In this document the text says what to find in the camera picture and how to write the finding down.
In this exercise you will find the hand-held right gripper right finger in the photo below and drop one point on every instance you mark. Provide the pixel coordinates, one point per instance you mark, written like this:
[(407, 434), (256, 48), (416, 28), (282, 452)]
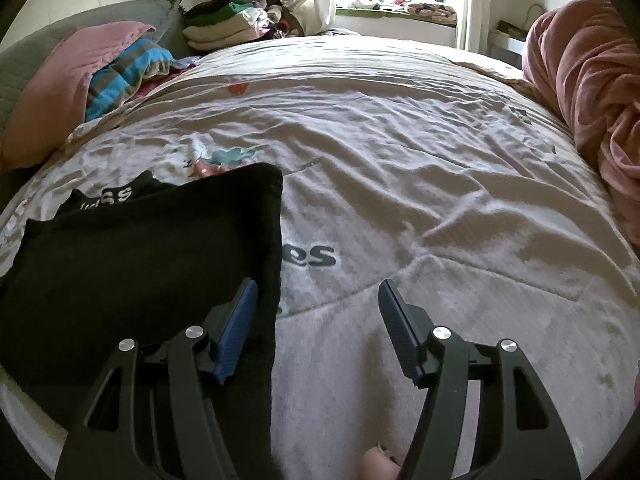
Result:
[(400, 335)]

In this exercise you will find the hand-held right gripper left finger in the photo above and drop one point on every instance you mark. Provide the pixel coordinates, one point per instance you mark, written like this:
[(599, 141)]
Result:
[(235, 330)]

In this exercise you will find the black pants with orange cuffs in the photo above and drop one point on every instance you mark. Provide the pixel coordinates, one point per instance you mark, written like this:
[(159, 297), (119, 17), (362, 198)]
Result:
[(125, 260)]

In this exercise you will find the stack of folded clothes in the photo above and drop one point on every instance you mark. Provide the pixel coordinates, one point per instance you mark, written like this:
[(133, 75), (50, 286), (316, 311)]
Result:
[(225, 27)]

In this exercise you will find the clothes on window sill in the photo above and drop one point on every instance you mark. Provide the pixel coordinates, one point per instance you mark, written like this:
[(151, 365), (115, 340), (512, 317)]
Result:
[(420, 10)]

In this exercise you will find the person's right hand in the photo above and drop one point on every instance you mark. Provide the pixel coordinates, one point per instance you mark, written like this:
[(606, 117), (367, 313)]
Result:
[(380, 465)]

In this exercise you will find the printed white bed sheet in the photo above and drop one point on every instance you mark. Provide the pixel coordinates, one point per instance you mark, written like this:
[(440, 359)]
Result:
[(400, 160)]

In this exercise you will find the blue striped cloth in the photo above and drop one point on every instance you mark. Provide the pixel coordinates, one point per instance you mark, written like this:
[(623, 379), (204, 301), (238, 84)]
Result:
[(125, 75)]

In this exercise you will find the pink pillow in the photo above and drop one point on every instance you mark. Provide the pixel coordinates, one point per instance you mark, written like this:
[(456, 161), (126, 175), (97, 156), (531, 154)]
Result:
[(55, 90)]

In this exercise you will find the white side table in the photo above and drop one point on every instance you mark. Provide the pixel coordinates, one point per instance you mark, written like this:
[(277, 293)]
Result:
[(507, 42)]

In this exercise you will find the pink blanket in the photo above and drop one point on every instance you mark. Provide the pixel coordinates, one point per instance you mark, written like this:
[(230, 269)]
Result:
[(590, 85)]

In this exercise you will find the green quilted headboard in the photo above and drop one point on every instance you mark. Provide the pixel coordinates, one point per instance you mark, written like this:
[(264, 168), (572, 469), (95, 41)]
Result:
[(35, 40)]

